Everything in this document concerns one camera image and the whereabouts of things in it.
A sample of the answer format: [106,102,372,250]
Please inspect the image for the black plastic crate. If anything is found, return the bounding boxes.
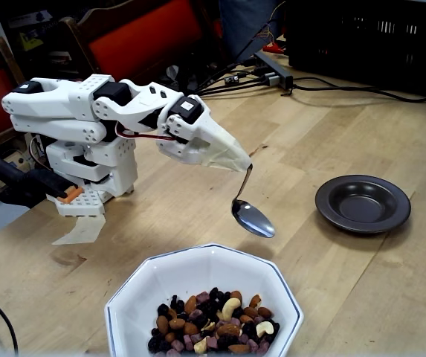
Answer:
[285,0,426,97]

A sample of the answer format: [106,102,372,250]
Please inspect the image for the trail mix nuts and raisins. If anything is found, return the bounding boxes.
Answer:
[147,286,281,354]

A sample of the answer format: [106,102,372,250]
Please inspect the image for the white octagonal bowl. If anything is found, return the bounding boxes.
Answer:
[103,243,306,357]

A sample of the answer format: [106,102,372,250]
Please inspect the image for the brown plate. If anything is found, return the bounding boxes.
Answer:
[314,174,412,235]

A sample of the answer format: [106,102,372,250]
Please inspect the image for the yellow green box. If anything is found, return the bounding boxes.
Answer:
[17,29,45,52]

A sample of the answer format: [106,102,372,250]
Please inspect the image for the grey usb hub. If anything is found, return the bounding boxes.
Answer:
[253,50,294,90]

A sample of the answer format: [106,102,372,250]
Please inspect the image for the bent metal spoon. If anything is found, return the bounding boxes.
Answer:
[230,164,276,239]

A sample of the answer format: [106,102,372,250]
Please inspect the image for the black usb cable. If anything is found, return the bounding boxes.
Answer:
[186,72,273,100]

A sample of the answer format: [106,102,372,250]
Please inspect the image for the beige masking tape piece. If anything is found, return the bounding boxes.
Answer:
[51,213,108,246]

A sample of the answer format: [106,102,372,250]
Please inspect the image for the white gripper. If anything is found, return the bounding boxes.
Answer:
[155,94,253,174]

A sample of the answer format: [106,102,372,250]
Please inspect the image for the thick black cable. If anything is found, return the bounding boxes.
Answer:
[283,76,426,104]

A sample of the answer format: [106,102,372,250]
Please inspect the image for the blue grey fabric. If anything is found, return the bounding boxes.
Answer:
[219,0,288,62]

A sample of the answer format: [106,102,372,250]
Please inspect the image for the black clamp with orange tip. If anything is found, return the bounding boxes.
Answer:
[0,152,85,209]

